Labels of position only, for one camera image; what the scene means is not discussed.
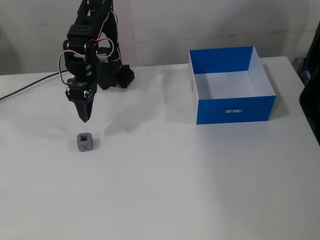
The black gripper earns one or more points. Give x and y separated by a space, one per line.
79 95

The blue and white cardboard box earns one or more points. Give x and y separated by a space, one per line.
232 111

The black plastic-backed office chair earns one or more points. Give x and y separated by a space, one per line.
312 100

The gray block with cutouts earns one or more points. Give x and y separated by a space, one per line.
85 143

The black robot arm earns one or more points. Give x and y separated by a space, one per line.
82 30

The gray item with blue label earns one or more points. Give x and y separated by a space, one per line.
298 63

